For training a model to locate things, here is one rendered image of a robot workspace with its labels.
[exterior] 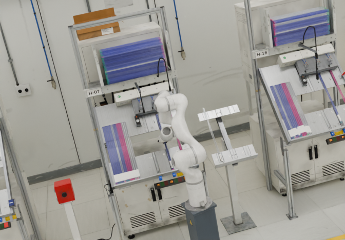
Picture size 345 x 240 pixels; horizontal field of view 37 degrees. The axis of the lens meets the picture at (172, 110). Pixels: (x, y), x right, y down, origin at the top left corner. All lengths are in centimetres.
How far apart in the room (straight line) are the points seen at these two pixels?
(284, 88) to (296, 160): 69
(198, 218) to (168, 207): 103
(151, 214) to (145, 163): 64
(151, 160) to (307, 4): 193
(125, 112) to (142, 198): 76
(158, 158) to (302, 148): 136
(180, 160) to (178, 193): 117
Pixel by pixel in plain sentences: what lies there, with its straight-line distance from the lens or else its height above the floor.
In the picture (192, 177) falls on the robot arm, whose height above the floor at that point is 95.
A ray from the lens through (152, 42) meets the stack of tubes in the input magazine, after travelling 414.
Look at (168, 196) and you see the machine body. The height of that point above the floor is 33.
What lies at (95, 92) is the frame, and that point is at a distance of 419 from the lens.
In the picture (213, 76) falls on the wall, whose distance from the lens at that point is 594.
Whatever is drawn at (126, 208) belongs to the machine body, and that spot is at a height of 33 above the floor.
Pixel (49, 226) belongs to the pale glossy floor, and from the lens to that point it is 518.
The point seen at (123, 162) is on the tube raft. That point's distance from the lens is 404.
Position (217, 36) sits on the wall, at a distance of 585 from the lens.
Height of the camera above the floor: 255
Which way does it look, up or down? 21 degrees down
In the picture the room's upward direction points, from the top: 11 degrees counter-clockwise
